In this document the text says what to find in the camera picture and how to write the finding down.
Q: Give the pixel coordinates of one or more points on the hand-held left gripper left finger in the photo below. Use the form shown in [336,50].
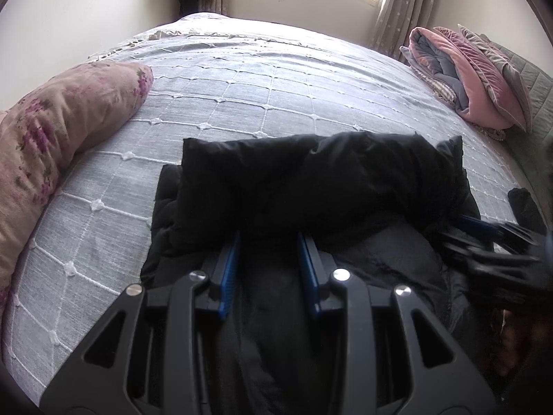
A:
[229,276]

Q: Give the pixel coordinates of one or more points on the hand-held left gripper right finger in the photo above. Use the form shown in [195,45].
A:
[309,276]

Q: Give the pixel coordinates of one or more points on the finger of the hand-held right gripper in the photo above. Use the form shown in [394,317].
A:
[475,227]
[471,253]

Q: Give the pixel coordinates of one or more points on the black puffer jacket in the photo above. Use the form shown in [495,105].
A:
[324,173]

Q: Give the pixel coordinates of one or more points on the grey padded headboard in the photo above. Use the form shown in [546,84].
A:
[540,95]

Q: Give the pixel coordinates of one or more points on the pink velvet pillow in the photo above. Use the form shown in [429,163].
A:
[479,60]

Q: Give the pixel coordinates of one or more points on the pink grey folded quilt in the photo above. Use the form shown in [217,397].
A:
[436,65]

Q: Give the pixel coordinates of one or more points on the grey checked bedspread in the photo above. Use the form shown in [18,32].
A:
[259,86]

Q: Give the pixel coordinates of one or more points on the pink floral pillow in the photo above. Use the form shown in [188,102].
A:
[52,138]

